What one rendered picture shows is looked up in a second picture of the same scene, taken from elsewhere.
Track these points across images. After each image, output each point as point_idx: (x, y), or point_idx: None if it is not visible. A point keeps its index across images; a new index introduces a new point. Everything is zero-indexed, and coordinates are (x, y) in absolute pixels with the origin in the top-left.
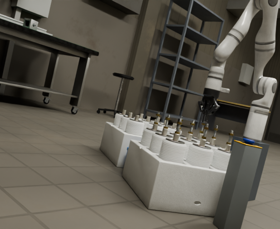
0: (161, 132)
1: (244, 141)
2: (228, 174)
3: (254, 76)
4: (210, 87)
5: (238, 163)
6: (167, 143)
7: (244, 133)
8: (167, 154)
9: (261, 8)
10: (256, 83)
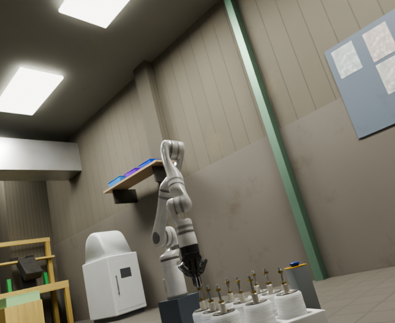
0: (256, 300)
1: (296, 264)
2: (305, 298)
3: (164, 227)
4: (195, 241)
5: (309, 282)
6: (299, 295)
7: (176, 291)
8: (305, 305)
9: (176, 157)
10: (166, 234)
